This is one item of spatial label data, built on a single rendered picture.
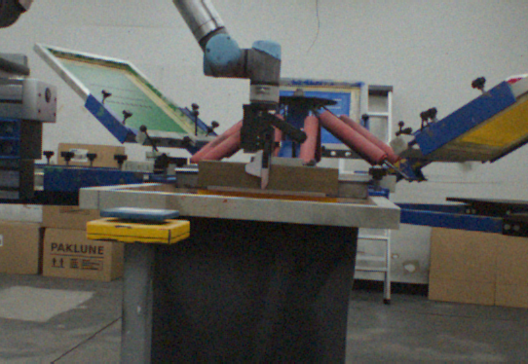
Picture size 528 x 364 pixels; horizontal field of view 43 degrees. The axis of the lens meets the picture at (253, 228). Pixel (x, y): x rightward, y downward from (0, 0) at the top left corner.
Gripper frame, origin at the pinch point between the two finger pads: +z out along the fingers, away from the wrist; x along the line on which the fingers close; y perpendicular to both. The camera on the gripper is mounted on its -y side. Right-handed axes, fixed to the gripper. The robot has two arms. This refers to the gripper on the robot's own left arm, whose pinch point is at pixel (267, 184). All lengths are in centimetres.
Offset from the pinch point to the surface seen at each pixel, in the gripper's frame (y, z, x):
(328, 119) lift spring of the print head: -12, -23, -76
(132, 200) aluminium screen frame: 19, 3, 52
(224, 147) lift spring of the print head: 24, -10, -70
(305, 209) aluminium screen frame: -13, 3, 52
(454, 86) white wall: -106, -81, -421
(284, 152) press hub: 4, -10, -88
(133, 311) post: 12, 19, 71
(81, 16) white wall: 223, -128, -421
